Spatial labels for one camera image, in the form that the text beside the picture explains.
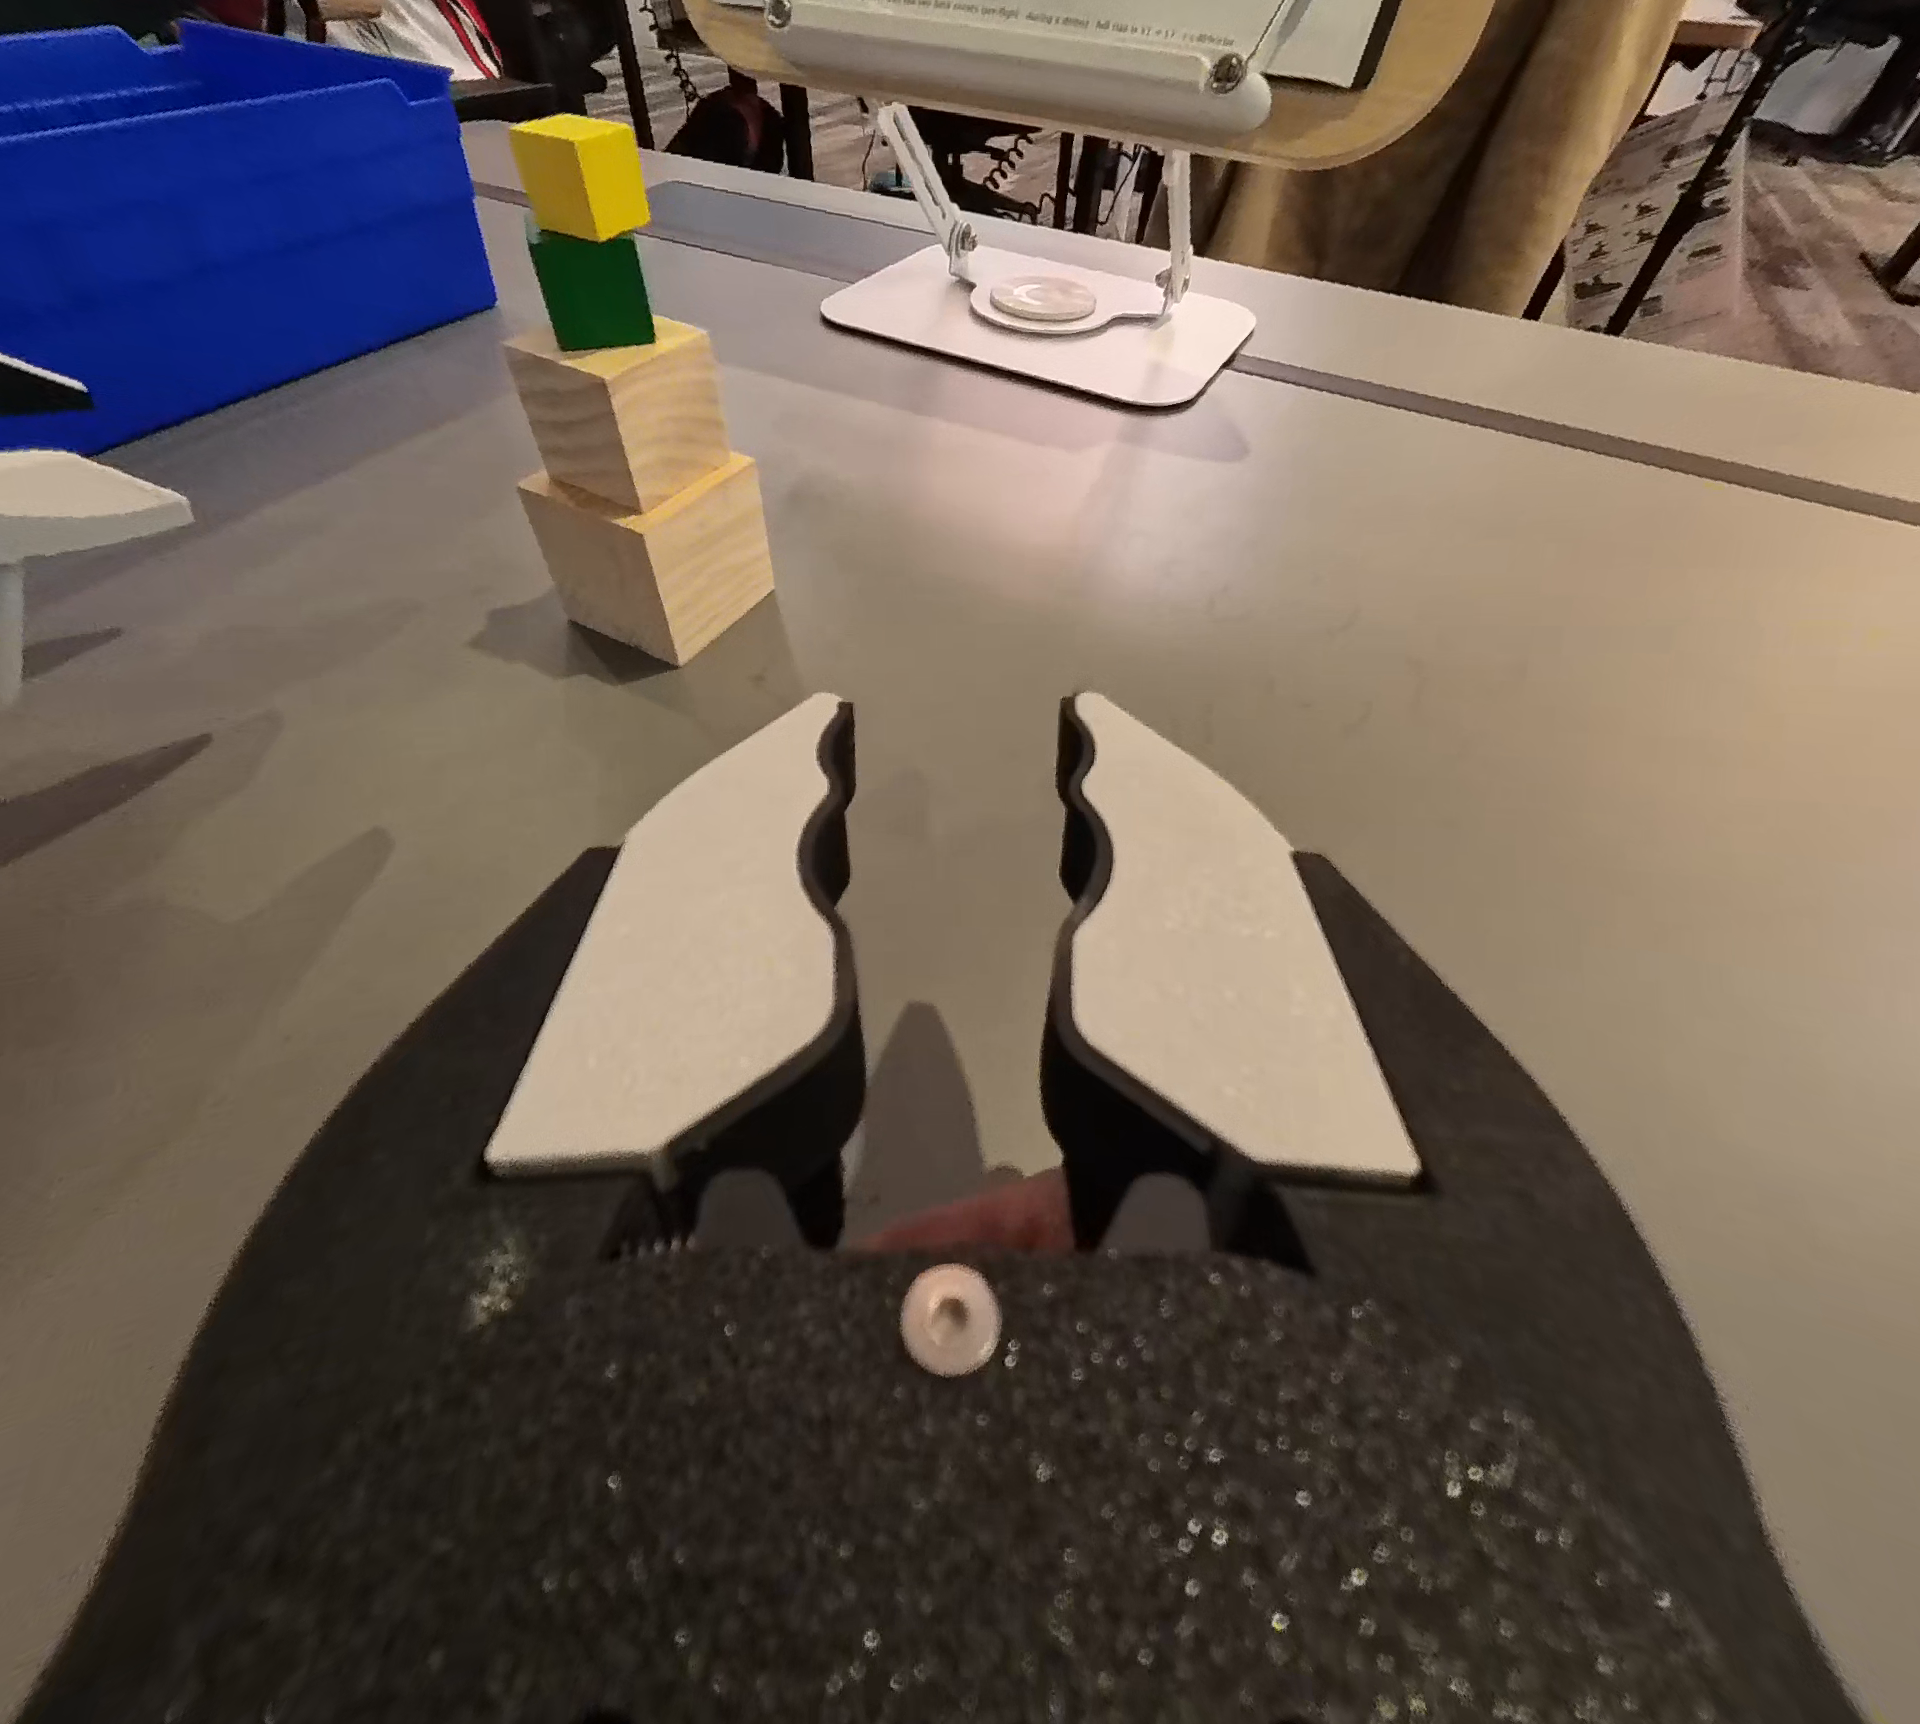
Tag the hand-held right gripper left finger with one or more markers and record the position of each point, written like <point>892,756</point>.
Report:
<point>705,975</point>

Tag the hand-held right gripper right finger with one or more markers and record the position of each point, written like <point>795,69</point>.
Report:
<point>1230,975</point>

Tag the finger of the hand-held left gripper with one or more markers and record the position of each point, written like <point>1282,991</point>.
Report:
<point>30,393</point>
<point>74,502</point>

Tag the blue plastic bin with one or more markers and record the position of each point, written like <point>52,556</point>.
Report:
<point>225,255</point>

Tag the large pale wooden cube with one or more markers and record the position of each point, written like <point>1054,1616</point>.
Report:
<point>661,569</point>

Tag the medium pale wooden cube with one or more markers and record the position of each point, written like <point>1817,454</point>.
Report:
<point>623,418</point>

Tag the green wooden cube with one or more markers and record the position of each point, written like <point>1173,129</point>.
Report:
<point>592,292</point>

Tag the yellow wooden cube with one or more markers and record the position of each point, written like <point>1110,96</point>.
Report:
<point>579,179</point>

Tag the white document stand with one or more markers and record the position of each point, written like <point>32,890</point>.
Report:
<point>1170,359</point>

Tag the black tripod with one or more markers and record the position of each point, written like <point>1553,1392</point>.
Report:
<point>1740,104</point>

